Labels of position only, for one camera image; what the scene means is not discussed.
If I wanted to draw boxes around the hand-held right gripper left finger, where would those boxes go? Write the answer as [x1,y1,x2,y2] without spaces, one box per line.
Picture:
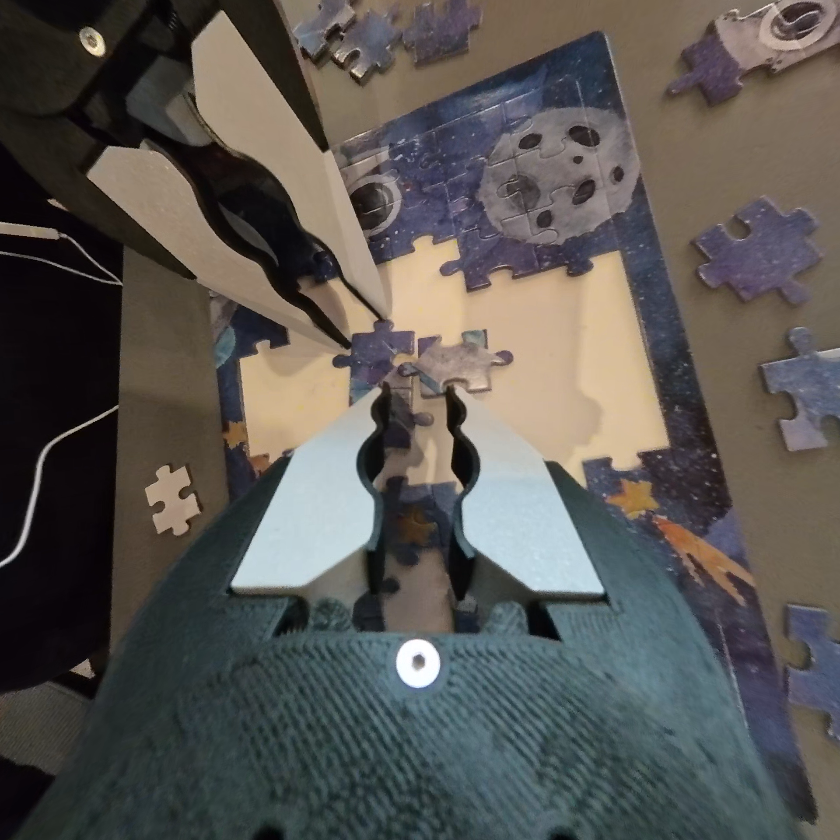
[228,384,391,598]

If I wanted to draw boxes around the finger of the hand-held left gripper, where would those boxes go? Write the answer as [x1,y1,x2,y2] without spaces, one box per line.
[189,10,392,322]
[87,144,352,350]

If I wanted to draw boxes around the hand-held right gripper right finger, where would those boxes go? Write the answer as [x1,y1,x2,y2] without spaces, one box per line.
[446,386,606,601]

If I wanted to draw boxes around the joined planet puzzle pieces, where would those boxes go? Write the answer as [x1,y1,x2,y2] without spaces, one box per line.
[332,319,434,434]

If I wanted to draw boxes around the space jigsaw puzzle board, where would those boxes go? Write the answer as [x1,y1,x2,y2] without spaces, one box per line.
[209,29,818,824]

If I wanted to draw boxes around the upturned white jigsaw piece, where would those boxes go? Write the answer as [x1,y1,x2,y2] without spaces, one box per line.
[144,462,204,538]

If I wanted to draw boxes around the grey mesh chair seat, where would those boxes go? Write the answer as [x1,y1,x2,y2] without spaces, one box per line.
[0,659,94,783]

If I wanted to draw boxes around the row of puzzle pieces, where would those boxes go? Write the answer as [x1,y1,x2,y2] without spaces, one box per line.
[666,0,840,736]

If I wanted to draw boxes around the thin white cable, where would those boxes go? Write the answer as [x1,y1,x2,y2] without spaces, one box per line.
[0,220,126,287]

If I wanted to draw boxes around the thick white cable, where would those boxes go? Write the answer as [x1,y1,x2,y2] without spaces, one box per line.
[0,402,120,570]

